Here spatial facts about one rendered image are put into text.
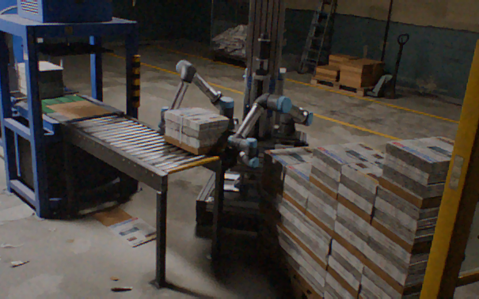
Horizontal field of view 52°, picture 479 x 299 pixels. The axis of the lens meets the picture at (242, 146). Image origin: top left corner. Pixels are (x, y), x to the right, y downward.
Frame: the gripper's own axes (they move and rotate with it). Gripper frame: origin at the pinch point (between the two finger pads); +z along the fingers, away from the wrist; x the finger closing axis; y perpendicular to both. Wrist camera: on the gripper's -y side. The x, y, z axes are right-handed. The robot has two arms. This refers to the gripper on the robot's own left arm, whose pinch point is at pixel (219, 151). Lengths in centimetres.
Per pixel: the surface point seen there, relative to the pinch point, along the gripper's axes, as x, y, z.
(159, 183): 62, -4, -12
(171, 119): 22.8, 20.4, 27.7
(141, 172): 62, -4, 7
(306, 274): 4, -55, -88
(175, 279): 50, -78, -15
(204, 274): 30, -78, -22
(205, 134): 17.0, 17.0, -2.4
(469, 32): -673, 52, 90
